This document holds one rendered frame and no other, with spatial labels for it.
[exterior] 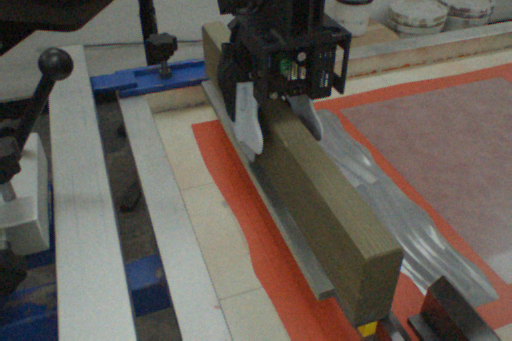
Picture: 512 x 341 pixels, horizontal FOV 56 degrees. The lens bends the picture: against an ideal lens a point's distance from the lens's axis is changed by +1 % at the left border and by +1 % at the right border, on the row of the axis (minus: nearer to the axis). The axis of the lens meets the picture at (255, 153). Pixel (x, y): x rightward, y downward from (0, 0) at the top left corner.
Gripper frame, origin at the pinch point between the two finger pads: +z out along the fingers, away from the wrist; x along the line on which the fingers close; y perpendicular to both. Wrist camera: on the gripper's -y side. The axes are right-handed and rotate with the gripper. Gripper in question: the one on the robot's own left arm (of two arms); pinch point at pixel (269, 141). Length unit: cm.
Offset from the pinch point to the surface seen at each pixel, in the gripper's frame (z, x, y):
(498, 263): 9.9, 19.1, 14.6
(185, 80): 5.4, -3.0, -25.5
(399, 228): 9.6, 12.4, 7.4
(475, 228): 9.9, 20.3, 9.9
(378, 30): 75, 134, -175
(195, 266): 6.5, -10.1, 7.6
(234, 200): 10.0, -2.9, -3.3
